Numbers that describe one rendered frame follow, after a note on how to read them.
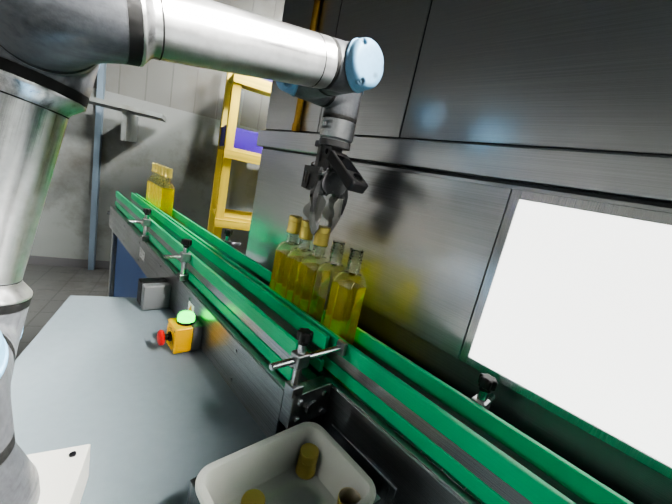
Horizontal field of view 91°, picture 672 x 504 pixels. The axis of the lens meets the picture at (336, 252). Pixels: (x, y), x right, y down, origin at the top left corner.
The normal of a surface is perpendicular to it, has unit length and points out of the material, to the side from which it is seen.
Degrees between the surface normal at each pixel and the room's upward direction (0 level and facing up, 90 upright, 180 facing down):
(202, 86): 90
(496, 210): 90
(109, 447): 0
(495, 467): 90
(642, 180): 90
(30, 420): 0
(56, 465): 4
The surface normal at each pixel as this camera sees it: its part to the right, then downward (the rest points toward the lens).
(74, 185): 0.38, 0.27
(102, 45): 0.25, 0.93
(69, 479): 0.13, -0.97
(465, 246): -0.73, 0.00
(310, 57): 0.60, 0.46
